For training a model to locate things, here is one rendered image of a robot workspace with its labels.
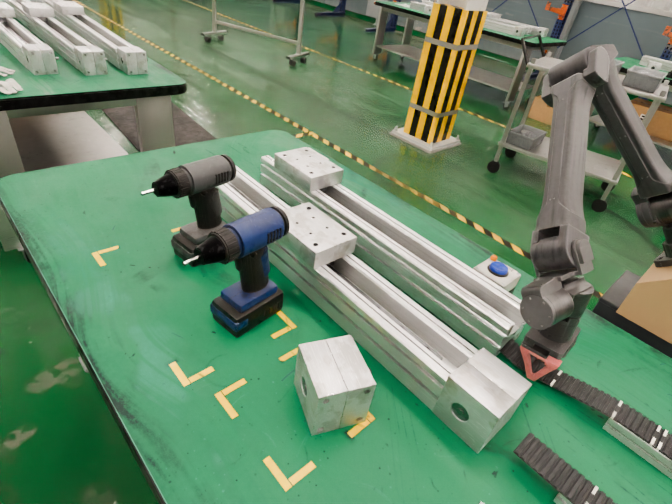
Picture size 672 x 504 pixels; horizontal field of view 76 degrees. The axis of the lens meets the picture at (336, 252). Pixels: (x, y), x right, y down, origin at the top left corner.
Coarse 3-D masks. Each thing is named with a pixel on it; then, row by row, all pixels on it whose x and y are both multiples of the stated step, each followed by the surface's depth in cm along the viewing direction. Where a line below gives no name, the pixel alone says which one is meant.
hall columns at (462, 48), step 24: (456, 0) 340; (480, 0) 330; (432, 24) 345; (456, 24) 331; (480, 24) 343; (432, 48) 352; (456, 48) 337; (432, 72) 359; (456, 72) 354; (432, 96) 366; (456, 96) 373; (408, 120) 392; (432, 120) 373
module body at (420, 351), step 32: (224, 192) 103; (256, 192) 106; (288, 256) 90; (352, 256) 89; (320, 288) 85; (352, 288) 80; (384, 288) 82; (352, 320) 80; (384, 320) 75; (416, 320) 77; (384, 352) 76; (416, 352) 70; (448, 352) 74; (416, 384) 72
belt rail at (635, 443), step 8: (608, 424) 73; (616, 424) 71; (608, 432) 72; (616, 432) 71; (624, 432) 70; (624, 440) 71; (632, 440) 70; (640, 440) 69; (632, 448) 70; (640, 448) 70; (648, 448) 68; (648, 456) 68; (656, 456) 68; (664, 456) 67; (656, 464) 68; (664, 464) 68; (664, 472) 67
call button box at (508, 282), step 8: (480, 264) 97; (488, 264) 98; (480, 272) 95; (488, 272) 95; (512, 272) 96; (496, 280) 93; (504, 280) 93; (512, 280) 94; (504, 288) 92; (512, 288) 97
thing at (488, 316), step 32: (288, 192) 119; (320, 192) 109; (352, 192) 112; (352, 224) 101; (384, 224) 103; (384, 256) 96; (416, 256) 92; (448, 256) 94; (416, 288) 92; (448, 288) 85; (480, 288) 88; (448, 320) 88; (480, 320) 82; (512, 320) 85
